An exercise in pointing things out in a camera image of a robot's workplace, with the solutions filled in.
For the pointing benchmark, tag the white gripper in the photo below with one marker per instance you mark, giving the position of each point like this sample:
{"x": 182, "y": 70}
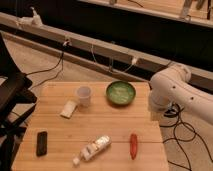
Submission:
{"x": 155, "y": 116}

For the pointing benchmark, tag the red pepper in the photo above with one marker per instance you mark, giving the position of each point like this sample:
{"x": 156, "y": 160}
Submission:
{"x": 133, "y": 146}

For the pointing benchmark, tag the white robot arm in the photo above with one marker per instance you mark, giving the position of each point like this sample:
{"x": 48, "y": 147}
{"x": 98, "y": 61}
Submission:
{"x": 171, "y": 85}

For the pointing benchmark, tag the white sponge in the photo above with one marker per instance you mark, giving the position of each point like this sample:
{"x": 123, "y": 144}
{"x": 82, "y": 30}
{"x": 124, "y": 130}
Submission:
{"x": 68, "y": 109}

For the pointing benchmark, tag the green bowl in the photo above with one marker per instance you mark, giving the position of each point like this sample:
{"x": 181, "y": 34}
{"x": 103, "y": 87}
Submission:
{"x": 120, "y": 93}

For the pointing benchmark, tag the white plastic bottle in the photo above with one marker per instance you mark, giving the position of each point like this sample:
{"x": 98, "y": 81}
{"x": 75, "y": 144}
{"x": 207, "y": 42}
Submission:
{"x": 92, "y": 149}

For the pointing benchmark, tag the translucent plastic cup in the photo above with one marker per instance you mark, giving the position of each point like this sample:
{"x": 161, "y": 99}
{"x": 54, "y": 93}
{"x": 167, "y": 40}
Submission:
{"x": 84, "y": 95}

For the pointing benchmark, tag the black chair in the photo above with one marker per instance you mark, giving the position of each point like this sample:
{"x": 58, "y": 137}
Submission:
{"x": 15, "y": 89}

